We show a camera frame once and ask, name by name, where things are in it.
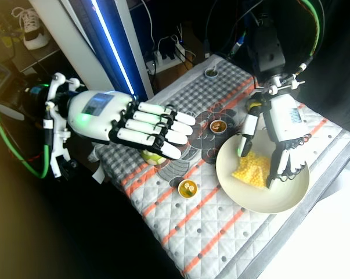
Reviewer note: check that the small toy soup bowl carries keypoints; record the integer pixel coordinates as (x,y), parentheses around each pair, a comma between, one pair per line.
(188,189)

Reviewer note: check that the grey quilt with bear print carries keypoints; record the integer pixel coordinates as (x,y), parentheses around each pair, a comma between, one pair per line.
(209,232)

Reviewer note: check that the toy noodle bowl with egg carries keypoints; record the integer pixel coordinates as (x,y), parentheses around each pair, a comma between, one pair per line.
(218,126)

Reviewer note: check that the white and black shoe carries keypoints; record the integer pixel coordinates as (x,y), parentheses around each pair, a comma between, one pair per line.
(32,32)

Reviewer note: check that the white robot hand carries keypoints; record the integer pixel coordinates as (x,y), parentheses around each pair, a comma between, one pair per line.
(288,119)
(90,122)

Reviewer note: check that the toy bowl of green soup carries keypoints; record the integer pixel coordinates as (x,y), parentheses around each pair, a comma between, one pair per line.
(211,73)

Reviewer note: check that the cream round plate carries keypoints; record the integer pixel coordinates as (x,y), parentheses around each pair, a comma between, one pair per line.
(259,200)

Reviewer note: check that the white power strip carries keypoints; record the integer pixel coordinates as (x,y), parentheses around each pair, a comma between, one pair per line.
(166,59)

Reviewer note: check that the white pillar with blue light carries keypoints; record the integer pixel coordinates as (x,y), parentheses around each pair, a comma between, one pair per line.
(76,49)

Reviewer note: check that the yellow corn pile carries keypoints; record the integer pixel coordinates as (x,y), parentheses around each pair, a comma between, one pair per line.
(253,170)

